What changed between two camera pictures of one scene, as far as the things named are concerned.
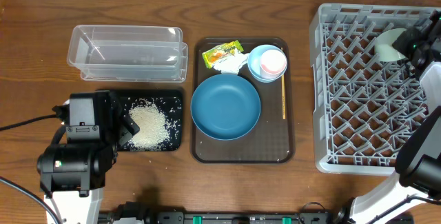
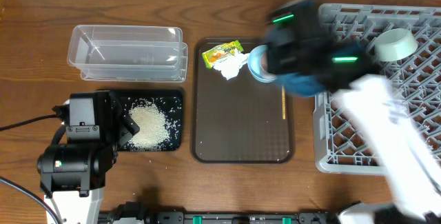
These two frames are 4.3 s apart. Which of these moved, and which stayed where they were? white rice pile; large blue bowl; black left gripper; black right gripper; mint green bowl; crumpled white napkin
Moved: black right gripper; large blue bowl
Stayed: crumpled white napkin; black left gripper; mint green bowl; white rice pile
